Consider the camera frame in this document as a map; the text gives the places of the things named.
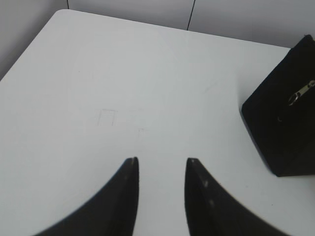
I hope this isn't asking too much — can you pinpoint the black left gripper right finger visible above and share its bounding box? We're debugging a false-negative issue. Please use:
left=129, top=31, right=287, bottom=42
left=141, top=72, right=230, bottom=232
left=185, top=158, right=284, bottom=236

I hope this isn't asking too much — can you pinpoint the black fabric bag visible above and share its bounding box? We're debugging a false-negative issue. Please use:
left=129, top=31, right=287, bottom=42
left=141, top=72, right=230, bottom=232
left=241, top=34, right=315, bottom=177

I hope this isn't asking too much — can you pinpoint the silver zipper pull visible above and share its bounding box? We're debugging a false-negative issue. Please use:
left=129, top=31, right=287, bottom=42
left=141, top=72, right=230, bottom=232
left=288, top=80, right=315, bottom=106

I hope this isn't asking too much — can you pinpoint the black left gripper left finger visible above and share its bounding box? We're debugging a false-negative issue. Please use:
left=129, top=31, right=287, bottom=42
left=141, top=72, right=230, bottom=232
left=39, top=157, right=139, bottom=236

